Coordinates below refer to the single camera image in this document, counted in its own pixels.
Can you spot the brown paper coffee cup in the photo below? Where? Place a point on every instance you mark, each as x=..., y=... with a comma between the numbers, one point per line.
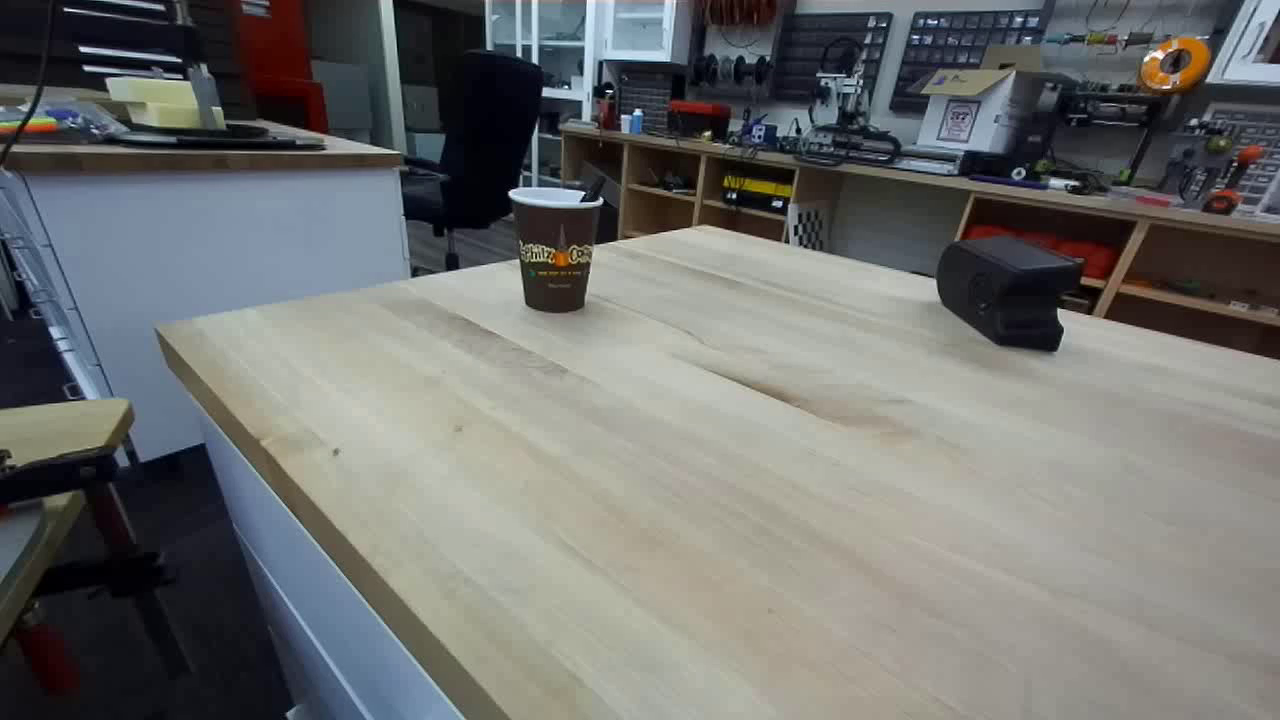
x=555, y=261

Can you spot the black office chair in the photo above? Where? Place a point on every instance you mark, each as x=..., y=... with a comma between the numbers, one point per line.
x=490, y=126

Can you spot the long wooden shelf unit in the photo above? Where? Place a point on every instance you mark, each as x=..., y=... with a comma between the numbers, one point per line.
x=922, y=213

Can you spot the white glass door cabinet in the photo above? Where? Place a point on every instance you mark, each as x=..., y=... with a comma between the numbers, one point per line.
x=574, y=41

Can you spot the black tool pegboard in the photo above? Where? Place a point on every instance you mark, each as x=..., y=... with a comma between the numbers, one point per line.
x=830, y=53
x=965, y=45

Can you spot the black boxy desktop device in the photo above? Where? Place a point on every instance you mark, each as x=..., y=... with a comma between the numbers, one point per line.
x=1000, y=290

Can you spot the white table base cabinet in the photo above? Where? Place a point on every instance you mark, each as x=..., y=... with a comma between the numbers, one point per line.
x=312, y=601

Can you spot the open cardboard box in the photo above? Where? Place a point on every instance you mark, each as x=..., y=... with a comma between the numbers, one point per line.
x=969, y=114

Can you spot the white counter with wood top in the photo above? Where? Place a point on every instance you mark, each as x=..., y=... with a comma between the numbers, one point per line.
x=215, y=253

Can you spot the red metal cabinet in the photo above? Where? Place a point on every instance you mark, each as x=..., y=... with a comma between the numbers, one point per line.
x=282, y=53

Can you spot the flat black tray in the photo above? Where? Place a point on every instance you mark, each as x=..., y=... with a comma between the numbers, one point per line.
x=223, y=134

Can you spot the pale yellow box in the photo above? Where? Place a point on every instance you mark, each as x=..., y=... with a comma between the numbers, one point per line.
x=155, y=101

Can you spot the small wooden side table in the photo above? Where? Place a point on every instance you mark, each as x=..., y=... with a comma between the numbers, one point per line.
x=61, y=433

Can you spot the orange tape roll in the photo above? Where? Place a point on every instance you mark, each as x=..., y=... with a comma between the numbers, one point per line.
x=1177, y=63

